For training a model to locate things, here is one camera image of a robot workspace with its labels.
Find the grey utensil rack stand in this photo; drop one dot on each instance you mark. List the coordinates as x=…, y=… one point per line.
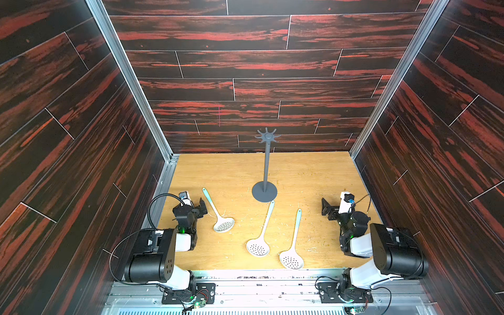
x=266, y=191

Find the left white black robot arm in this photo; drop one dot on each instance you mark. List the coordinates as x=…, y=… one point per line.
x=152, y=259

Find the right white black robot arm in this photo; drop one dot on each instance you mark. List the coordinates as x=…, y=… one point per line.
x=393, y=252

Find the aluminium front rail frame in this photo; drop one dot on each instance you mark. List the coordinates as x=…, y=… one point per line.
x=278, y=291

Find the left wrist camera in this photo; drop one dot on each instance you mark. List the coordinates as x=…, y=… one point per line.
x=185, y=197

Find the left aluminium corner post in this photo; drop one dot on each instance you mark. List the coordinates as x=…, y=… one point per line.
x=112, y=40

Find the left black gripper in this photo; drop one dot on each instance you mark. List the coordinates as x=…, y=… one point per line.
x=199, y=213

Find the aluminium corner post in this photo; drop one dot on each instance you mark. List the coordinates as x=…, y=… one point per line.
x=425, y=28
x=112, y=40

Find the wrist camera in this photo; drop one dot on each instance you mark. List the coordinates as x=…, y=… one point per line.
x=185, y=197
x=347, y=203

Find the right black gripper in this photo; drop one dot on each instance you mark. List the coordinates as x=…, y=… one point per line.
x=333, y=207

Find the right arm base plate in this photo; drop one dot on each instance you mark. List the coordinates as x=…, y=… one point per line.
x=334, y=292

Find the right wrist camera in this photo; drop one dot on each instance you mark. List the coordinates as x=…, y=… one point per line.
x=347, y=203

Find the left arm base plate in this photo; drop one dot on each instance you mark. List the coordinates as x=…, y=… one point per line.
x=199, y=294

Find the right aluminium corner post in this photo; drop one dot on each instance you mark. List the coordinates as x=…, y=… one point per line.
x=425, y=28

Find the white teal skimmer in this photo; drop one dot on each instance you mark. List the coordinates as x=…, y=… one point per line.
x=290, y=259
x=258, y=247
x=223, y=224

